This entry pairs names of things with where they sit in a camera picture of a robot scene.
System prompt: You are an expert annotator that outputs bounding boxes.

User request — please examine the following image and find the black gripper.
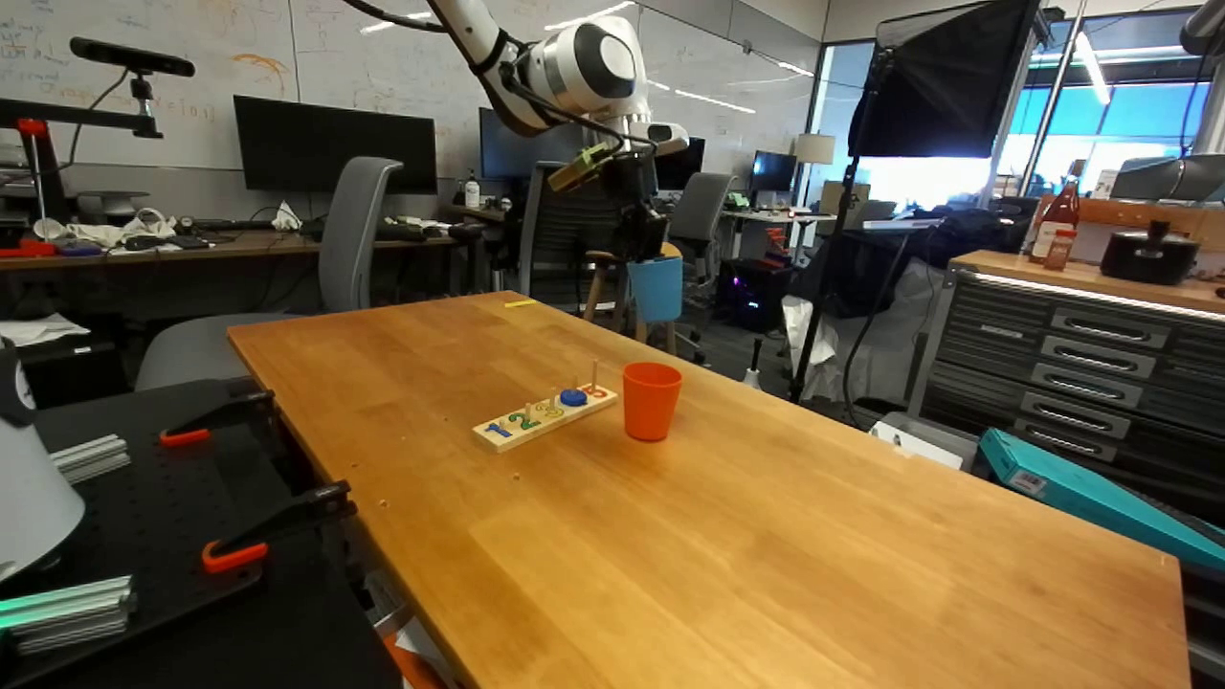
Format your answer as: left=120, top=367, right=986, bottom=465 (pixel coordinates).
left=598, top=141, right=681, bottom=275

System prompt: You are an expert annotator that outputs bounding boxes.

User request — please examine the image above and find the orange plastic cup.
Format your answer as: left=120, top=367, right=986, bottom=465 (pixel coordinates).
left=621, top=360, right=687, bottom=448

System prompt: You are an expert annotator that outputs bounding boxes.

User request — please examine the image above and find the grey mesh office chair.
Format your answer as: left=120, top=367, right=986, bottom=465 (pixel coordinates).
left=664, top=169, right=734, bottom=365

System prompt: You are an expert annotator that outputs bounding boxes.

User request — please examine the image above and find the dark grey office chair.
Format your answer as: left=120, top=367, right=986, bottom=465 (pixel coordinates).
left=515, top=160, right=627, bottom=317

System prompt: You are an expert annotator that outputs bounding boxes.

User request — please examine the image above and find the small black monitor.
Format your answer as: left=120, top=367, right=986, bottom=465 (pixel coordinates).
left=747, top=149, right=806, bottom=198

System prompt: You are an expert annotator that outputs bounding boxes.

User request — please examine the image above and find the white table lamp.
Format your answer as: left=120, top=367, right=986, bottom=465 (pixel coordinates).
left=790, top=132, right=839, bottom=209

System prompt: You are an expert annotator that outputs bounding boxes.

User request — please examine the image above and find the wooden number puzzle board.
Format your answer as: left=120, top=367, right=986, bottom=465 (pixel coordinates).
left=470, top=378, right=621, bottom=455

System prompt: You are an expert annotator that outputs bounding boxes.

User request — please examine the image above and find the wide black computer monitor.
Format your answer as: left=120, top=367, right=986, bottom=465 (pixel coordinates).
left=231, top=92, right=441, bottom=198

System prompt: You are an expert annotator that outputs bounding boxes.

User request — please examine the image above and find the black softbox studio light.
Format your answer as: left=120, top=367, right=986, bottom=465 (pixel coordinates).
left=784, top=0, right=1049, bottom=408

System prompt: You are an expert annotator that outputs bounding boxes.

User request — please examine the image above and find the light grey office chair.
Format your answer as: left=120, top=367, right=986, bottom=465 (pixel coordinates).
left=131, top=155, right=405, bottom=394

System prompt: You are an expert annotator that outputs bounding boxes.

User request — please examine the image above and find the red bottle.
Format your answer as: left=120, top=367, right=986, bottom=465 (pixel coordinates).
left=1026, top=173, right=1082, bottom=275

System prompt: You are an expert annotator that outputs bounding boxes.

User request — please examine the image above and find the wooden office desk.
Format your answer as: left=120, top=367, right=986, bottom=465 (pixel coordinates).
left=0, top=212, right=494, bottom=339

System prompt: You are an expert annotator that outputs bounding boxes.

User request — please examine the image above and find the grey drawer cabinet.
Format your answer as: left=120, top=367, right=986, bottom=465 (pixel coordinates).
left=909, top=246, right=1225, bottom=493

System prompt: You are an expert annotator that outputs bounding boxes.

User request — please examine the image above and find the black pot with lid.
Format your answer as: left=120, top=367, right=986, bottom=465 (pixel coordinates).
left=1100, top=220, right=1204, bottom=288

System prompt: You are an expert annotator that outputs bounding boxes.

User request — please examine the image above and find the teal plastic case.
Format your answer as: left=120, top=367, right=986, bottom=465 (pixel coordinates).
left=977, top=427, right=1225, bottom=584

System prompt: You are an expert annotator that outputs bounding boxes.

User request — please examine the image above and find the black side table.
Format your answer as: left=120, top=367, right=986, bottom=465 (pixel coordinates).
left=0, top=377, right=405, bottom=689

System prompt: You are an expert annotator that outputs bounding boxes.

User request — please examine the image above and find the aluminium extrusion stack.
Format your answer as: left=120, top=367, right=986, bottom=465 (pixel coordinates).
left=45, top=428, right=136, bottom=489
left=0, top=571, right=137, bottom=661

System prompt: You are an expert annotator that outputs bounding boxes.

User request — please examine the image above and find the white lamp shade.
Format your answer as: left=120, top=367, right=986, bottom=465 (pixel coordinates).
left=0, top=418, right=88, bottom=585

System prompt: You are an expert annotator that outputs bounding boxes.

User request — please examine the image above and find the black clamp orange handle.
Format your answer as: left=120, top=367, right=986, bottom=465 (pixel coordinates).
left=154, top=388, right=281, bottom=455
left=194, top=480, right=355, bottom=584

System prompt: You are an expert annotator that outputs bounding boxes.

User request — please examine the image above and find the black camera on stand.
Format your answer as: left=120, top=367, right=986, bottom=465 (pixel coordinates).
left=64, top=35, right=201, bottom=141

